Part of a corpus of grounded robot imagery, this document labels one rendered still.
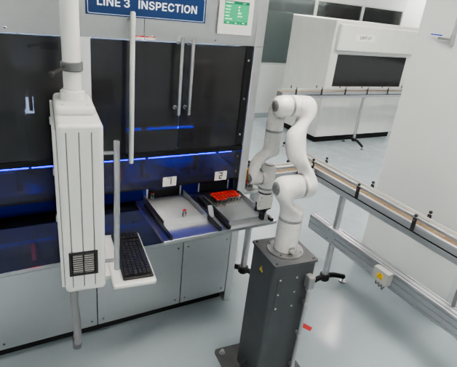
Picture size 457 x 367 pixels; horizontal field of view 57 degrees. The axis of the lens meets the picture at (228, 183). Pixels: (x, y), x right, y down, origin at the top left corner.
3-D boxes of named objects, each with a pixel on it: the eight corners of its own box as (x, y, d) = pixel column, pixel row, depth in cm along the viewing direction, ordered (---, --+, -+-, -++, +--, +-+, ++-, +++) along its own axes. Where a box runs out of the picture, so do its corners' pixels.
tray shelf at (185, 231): (134, 204, 249) (134, 201, 248) (236, 190, 282) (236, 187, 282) (164, 245, 211) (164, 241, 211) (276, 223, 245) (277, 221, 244)
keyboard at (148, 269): (110, 236, 224) (110, 232, 223) (137, 233, 229) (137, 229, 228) (123, 281, 190) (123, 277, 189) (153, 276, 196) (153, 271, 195)
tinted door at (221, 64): (177, 149, 241) (183, 42, 217) (241, 144, 261) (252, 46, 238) (177, 149, 240) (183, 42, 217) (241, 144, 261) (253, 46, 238)
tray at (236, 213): (202, 200, 258) (202, 195, 257) (239, 195, 271) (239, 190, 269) (228, 226, 232) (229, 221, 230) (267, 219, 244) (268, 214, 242)
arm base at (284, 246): (309, 257, 215) (316, 226, 208) (278, 262, 208) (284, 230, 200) (290, 238, 231) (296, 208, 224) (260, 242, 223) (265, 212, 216)
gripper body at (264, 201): (269, 186, 237) (266, 204, 241) (254, 188, 232) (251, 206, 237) (276, 191, 231) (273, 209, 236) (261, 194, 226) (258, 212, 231)
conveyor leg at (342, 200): (315, 277, 334) (335, 191, 304) (324, 275, 338) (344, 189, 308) (322, 284, 327) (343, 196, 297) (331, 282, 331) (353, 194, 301)
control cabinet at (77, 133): (57, 235, 220) (46, 85, 189) (94, 231, 227) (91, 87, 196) (61, 296, 178) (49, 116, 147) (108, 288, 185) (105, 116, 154)
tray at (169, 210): (142, 199, 251) (142, 194, 249) (183, 194, 263) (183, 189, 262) (163, 226, 224) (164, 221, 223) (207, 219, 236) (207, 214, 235)
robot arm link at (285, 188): (306, 222, 210) (316, 179, 200) (276, 227, 202) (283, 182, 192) (293, 211, 219) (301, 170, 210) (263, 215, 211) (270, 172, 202)
